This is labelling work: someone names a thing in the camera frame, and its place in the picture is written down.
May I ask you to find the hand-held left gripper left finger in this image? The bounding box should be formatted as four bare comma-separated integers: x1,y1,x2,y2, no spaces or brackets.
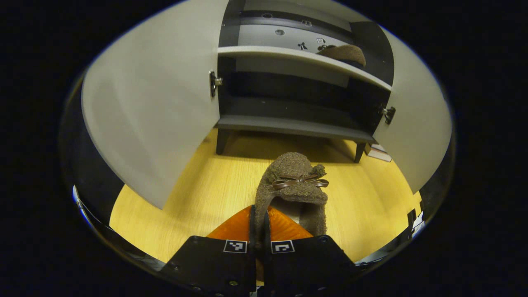
160,205,257,297

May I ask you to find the grey book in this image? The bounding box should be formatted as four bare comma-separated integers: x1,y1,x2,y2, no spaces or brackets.
365,148,393,163

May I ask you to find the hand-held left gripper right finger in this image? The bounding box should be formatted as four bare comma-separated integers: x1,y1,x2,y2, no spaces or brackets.
257,206,360,297

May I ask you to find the brown fuzzy shoe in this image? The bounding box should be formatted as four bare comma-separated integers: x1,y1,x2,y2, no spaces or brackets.
253,151,330,249
316,44,367,68

